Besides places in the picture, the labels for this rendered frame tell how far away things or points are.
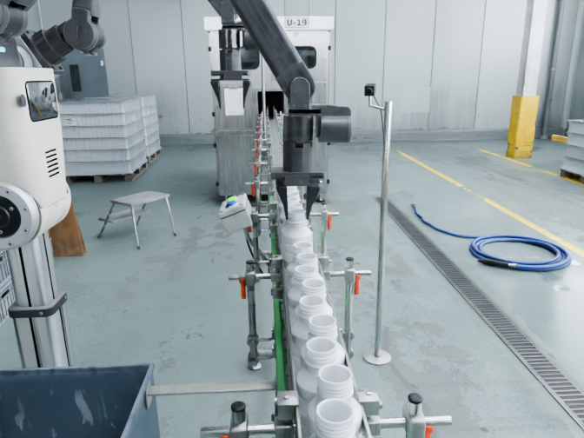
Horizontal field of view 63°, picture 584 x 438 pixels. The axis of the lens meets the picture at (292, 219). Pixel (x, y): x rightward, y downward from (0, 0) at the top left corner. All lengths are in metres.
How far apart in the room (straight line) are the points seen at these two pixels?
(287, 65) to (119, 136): 6.68
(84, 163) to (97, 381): 6.76
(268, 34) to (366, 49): 10.49
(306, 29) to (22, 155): 4.69
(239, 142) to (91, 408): 4.80
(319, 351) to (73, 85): 11.37
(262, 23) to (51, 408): 0.82
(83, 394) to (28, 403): 0.11
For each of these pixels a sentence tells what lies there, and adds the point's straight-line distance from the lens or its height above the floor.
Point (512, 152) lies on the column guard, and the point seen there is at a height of 0.10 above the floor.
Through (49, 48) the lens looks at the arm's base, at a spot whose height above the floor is 1.55.
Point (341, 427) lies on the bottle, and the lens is 0.48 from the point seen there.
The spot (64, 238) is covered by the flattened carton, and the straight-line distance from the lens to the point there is 4.52.
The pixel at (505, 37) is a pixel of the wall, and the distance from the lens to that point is 12.38.
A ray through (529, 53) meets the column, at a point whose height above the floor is 1.81.
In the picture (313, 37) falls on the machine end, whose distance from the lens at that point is 5.65.
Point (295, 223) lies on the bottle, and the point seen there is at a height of 1.19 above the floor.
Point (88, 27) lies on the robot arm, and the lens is 1.39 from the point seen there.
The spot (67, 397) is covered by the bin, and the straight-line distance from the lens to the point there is 1.07.
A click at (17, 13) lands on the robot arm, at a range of 1.02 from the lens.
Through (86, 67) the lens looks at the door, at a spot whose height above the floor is 1.72.
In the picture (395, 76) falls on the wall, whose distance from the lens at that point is 11.50.
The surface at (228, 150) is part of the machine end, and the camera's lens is 5.69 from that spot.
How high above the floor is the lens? 1.47
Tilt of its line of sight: 17 degrees down
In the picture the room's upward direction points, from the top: 1 degrees counter-clockwise
